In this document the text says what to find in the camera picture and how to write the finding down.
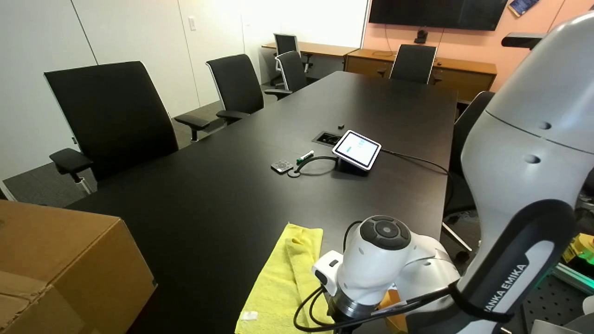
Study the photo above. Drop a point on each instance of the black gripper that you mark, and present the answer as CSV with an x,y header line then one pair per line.
x,y
367,325

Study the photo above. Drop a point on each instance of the yellow rag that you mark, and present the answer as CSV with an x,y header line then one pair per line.
x,y
278,284

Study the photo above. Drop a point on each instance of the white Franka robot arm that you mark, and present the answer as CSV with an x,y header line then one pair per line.
x,y
531,154

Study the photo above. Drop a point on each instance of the white framed tablet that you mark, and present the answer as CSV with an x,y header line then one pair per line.
x,y
356,148

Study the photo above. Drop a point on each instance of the teal green bar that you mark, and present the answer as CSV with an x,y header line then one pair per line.
x,y
575,276

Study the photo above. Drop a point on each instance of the yellow green box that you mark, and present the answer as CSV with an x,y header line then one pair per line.
x,y
579,247

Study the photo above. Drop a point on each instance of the wooden credenza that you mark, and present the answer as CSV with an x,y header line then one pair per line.
x,y
460,70

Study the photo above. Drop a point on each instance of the wooden desk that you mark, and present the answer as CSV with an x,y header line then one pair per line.
x,y
321,48

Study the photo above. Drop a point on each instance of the black webcam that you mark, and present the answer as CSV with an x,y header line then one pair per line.
x,y
421,35

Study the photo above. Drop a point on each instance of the brown cardboard box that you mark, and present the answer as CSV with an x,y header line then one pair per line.
x,y
61,265

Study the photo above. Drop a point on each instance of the large black office chair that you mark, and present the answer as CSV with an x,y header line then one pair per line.
x,y
111,117

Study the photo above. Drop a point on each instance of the blue tilted card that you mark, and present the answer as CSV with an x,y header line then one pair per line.
x,y
521,6

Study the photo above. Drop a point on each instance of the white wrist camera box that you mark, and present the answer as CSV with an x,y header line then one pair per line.
x,y
326,267

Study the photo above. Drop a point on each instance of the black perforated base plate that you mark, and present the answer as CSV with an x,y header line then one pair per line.
x,y
549,302

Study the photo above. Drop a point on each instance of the black wall television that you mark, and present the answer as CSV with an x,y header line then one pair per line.
x,y
438,11

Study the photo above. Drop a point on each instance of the white wall switch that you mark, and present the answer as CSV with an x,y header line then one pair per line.
x,y
191,22

